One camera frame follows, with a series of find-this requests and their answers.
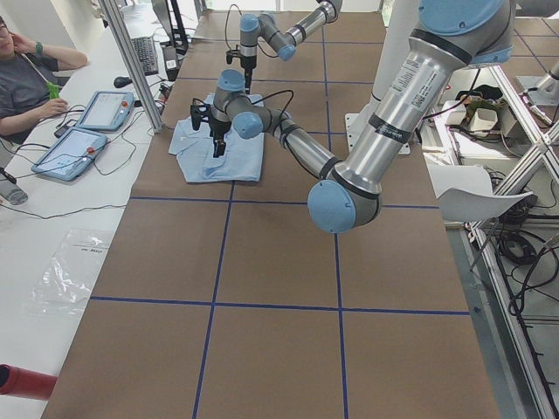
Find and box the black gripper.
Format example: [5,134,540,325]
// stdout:
[240,55,257,94]
[209,111,231,158]

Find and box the light blue button-up shirt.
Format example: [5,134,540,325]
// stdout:
[168,92,265,184]

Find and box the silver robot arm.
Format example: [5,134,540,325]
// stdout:
[226,0,342,93]
[201,1,516,233]

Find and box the black keyboard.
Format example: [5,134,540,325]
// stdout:
[131,37,159,75]

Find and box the upper blue teach pendant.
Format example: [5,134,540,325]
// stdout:
[76,91,135,132]

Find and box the blue teach pendant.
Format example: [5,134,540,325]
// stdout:
[76,91,135,132]
[31,127,108,182]

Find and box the black computer mouse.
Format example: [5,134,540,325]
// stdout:
[113,76,132,89]

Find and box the lower blue teach pendant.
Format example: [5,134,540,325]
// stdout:
[31,127,108,182]

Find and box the seated person in grey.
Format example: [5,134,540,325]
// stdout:
[1,22,88,144]

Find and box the clear plastic bag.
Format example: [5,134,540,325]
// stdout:
[24,229,114,318]

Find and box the clear water bottle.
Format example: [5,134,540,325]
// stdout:
[0,168,28,205]

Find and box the red fire extinguisher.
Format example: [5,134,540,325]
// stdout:
[1,364,58,401]

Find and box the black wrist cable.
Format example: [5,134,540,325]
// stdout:
[224,3,280,58]
[251,89,294,132]

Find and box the aluminium frame post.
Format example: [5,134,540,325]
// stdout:
[99,0,163,134]

